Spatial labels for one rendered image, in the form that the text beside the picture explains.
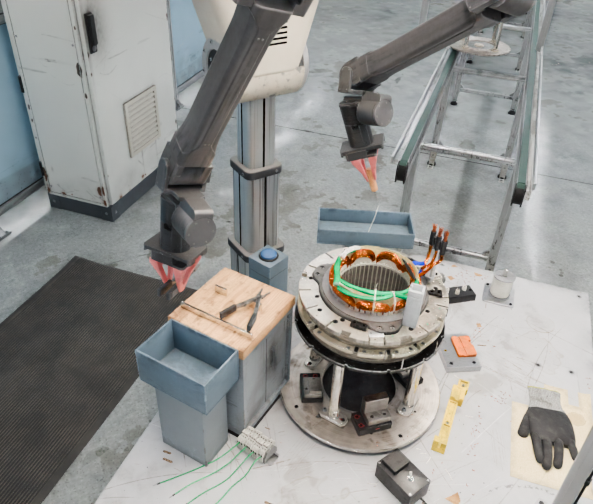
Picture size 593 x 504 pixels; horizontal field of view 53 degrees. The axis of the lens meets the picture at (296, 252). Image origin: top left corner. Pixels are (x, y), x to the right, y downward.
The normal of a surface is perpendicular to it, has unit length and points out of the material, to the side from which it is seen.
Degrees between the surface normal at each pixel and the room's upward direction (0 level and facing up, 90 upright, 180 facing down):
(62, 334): 0
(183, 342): 90
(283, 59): 90
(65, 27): 90
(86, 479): 0
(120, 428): 0
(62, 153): 91
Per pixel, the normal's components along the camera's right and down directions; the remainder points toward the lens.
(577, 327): 0.04, -0.80
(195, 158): 0.39, 0.83
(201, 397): -0.51, 0.49
